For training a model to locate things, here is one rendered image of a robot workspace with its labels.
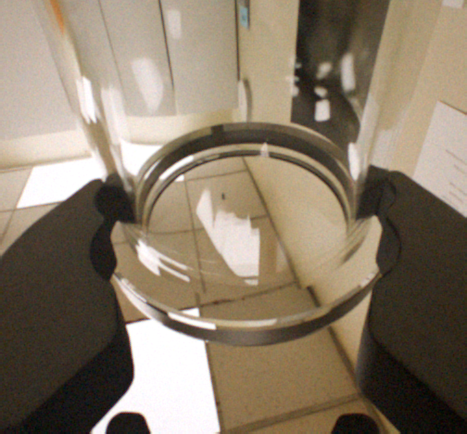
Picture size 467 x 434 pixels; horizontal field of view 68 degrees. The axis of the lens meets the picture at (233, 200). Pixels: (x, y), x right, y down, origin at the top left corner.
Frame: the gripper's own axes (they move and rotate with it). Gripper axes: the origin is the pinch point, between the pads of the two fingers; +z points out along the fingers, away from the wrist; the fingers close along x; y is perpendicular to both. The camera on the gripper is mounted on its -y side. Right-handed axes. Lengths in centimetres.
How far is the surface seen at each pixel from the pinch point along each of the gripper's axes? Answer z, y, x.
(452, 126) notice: 64, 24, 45
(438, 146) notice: 66, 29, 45
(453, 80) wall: 67, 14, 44
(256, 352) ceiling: 88, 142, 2
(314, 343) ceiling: 93, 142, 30
